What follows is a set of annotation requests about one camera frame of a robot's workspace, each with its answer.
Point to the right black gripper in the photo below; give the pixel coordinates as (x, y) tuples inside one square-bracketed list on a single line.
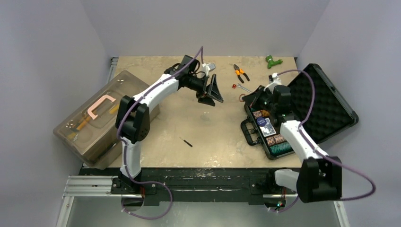
[(254, 95)]

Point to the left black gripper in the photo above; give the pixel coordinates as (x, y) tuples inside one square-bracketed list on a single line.
[(212, 91)]

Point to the red poker chip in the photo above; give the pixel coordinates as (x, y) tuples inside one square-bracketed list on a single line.
[(241, 97)]

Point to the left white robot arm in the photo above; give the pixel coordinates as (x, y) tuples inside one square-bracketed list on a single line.
[(133, 117)]

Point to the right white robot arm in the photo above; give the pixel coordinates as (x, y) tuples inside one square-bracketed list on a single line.
[(320, 176)]

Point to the silver wrench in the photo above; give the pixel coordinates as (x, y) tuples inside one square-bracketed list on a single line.
[(242, 87)]

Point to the blue small blind button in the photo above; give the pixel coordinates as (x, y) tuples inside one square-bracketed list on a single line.
[(261, 121)]

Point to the orange black pliers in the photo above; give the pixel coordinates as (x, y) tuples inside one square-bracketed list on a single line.
[(239, 72)]

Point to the blue playing card deck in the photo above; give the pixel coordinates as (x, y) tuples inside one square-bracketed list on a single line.
[(268, 130)]

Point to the green plastic toy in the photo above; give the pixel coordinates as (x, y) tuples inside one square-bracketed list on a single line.
[(271, 62)]

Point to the orange blue lower chip row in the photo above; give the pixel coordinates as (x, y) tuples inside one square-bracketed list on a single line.
[(275, 139)]

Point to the small black screwdriver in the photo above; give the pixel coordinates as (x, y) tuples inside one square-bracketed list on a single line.
[(188, 143)]

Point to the teal poker chip row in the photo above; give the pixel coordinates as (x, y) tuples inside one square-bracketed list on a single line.
[(280, 149)]

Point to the black foam-lined poker case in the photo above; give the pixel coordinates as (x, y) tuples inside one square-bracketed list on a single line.
[(315, 101)]

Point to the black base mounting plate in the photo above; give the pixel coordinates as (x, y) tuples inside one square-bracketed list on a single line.
[(254, 186)]

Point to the translucent brown tool box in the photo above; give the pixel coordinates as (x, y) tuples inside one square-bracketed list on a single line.
[(90, 131)]

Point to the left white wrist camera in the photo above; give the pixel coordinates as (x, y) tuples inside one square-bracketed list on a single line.
[(206, 68)]

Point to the aluminium frame rail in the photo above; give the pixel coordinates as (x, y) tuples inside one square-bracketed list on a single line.
[(101, 186)]

